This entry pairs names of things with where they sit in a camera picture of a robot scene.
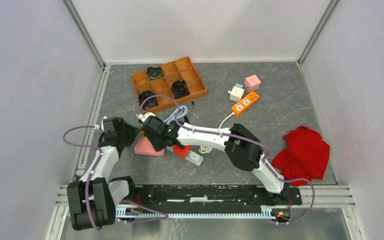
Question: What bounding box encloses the pink triangular power strip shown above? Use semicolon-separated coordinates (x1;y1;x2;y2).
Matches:
134;136;165;157

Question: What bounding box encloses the white cable tray rail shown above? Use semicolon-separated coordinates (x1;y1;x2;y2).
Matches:
115;204;275;220

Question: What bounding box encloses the wooden compartment tray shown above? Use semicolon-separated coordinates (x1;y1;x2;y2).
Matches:
130;56;208;113

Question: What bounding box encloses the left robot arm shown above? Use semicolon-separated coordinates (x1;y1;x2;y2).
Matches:
67;117;140;231

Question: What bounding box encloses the rolled green-patterned tie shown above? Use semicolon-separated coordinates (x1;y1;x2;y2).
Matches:
146;66;164;81

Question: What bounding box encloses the red cube socket adapter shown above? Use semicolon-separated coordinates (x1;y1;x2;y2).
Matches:
172;145;191;159

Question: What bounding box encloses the thin black cable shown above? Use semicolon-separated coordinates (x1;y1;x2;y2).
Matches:
184;100;197;125

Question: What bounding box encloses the white cube socket adapter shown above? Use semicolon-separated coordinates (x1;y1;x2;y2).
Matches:
227;86;245;103

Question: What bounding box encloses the light blue power strip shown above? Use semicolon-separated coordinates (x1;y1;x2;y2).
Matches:
166;146;204;167

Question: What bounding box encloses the rolled dark orange-patterned tie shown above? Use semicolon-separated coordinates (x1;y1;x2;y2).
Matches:
171;79;190;99

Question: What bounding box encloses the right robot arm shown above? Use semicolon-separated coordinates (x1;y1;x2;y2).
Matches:
137;113;289;204

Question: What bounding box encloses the orange power strip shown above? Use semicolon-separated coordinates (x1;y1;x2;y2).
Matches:
231;91;260;117

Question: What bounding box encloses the white power strip cable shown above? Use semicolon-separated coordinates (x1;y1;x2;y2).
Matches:
198;112;236;155

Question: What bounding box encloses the rolled dark floral tie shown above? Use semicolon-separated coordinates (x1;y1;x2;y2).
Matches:
138;90;159;111

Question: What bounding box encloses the red cloth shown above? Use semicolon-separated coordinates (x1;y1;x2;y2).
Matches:
271;126;330;187

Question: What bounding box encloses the pink cube socket adapter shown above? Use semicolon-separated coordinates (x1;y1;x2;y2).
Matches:
243;74;261;92

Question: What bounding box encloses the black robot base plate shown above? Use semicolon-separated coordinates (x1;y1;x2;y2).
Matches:
116;184;303;219

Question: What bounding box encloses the light blue coiled cable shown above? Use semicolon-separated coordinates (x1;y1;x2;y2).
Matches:
163;105;190;125

